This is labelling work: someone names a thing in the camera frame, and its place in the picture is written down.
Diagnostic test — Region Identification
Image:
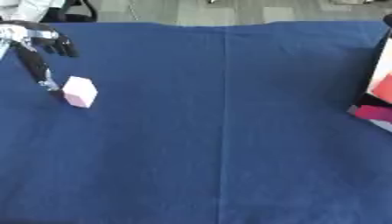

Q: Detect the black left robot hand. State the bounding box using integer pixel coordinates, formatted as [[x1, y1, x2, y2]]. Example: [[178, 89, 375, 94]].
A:
[[0, 20, 80, 92]]

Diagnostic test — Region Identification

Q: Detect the black box with white inside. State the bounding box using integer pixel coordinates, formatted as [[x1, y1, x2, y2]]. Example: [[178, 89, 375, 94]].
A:
[[346, 14, 392, 133]]

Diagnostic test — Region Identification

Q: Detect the person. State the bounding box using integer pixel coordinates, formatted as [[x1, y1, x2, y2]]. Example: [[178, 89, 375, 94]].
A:
[[0, 0, 67, 23]]

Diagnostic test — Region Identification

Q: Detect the pink cube block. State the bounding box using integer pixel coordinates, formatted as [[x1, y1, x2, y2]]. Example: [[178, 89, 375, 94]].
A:
[[61, 75, 100, 109]]

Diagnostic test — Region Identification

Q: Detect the black chair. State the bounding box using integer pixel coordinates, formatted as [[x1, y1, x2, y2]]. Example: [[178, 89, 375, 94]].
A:
[[38, 0, 100, 24]]

